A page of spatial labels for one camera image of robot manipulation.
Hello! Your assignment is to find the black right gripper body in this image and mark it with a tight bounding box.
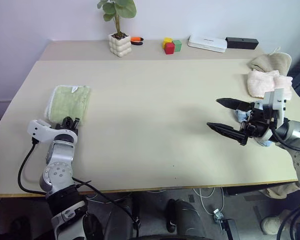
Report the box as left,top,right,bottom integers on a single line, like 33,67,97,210
238,101,272,147

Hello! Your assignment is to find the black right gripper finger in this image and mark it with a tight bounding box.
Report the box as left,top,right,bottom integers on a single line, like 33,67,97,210
216,97,252,111
206,122,249,147

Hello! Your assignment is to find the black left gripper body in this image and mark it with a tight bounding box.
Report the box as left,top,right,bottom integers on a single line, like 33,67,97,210
55,116,80,137

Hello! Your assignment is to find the light green towel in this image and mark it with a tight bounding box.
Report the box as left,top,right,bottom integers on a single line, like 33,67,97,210
44,85,92,127

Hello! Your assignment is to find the light blue towel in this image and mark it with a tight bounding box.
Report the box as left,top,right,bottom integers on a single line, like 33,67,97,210
233,99,274,147

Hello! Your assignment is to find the pink towel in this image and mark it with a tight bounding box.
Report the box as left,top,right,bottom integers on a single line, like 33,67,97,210
247,69,294,101

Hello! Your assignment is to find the beige towel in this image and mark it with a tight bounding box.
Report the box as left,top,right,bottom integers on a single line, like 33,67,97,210
248,48,293,76

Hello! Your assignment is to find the long black box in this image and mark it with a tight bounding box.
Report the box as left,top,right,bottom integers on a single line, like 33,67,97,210
225,36,260,50

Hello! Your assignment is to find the flat white box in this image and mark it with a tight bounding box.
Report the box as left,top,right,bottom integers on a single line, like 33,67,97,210
187,34,228,54

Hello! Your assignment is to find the beige trouser leg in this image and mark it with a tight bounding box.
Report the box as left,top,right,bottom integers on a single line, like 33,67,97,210
267,182,300,200

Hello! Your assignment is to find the cream bubble plant pot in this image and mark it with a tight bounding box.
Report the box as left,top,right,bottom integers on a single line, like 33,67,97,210
108,32,133,58

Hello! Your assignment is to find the dark rounded shape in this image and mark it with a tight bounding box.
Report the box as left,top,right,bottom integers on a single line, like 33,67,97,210
166,198,206,240
109,197,141,240

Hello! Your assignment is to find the white sneaker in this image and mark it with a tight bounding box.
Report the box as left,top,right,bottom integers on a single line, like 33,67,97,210
261,216,283,236

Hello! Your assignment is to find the orange and black tool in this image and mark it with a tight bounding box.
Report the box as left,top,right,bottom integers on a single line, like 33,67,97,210
130,36,145,46

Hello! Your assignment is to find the green leafy plant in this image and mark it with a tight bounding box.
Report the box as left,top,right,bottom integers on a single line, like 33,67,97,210
97,0,138,37

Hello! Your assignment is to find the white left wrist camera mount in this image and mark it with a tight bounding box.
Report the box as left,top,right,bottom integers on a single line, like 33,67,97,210
27,119,58,145

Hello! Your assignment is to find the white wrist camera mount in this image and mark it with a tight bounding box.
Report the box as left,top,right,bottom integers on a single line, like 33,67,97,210
27,119,58,145
262,88,287,126

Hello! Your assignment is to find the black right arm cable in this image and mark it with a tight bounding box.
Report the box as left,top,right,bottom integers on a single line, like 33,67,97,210
267,124,300,152

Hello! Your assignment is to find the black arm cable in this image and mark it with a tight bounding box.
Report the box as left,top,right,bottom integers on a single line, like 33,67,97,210
17,138,142,230
267,124,300,152

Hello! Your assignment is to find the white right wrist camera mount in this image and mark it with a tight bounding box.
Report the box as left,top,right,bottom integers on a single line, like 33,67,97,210
262,88,287,126

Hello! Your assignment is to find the black table frame bar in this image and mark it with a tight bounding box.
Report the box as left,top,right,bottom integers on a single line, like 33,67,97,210
224,183,298,197

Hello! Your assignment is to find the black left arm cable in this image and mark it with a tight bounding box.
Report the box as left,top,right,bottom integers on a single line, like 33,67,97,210
17,138,142,230

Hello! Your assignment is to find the white floor cable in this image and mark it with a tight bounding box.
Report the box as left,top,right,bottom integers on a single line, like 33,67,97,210
192,187,226,216

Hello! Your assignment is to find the metal clamp bracket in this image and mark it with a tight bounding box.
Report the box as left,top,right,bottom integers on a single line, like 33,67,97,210
212,208,241,240

